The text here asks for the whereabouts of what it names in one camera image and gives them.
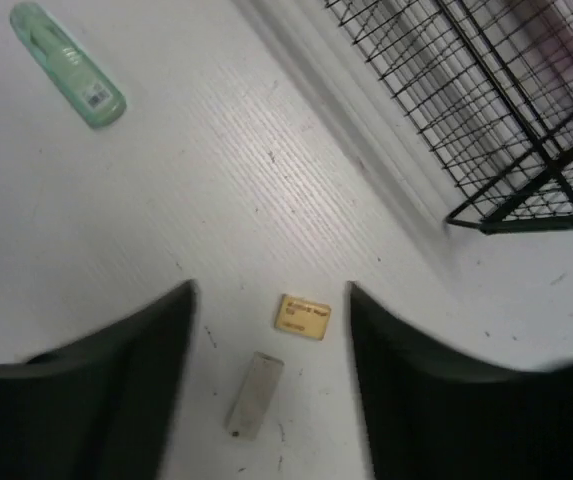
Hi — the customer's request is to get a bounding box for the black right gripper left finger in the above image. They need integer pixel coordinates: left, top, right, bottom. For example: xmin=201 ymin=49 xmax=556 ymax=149
xmin=0 ymin=280 xmax=197 ymax=479

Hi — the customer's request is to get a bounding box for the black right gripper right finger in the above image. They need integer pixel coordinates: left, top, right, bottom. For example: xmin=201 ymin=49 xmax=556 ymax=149
xmin=347 ymin=283 xmax=573 ymax=479

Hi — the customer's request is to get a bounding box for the white eraser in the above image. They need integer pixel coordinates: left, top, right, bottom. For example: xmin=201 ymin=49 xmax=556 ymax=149
xmin=225 ymin=352 xmax=284 ymax=441

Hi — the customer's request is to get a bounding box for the tan yellow eraser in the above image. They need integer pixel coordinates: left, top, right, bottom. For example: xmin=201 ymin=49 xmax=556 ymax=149
xmin=274 ymin=295 xmax=332 ymax=341

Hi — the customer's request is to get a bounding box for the green transparent correction tape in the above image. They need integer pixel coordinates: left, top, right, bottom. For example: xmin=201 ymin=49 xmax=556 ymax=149
xmin=9 ymin=2 xmax=127 ymax=129

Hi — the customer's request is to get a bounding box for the black wire basket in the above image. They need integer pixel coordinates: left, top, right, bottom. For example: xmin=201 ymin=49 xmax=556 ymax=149
xmin=325 ymin=1 xmax=573 ymax=235

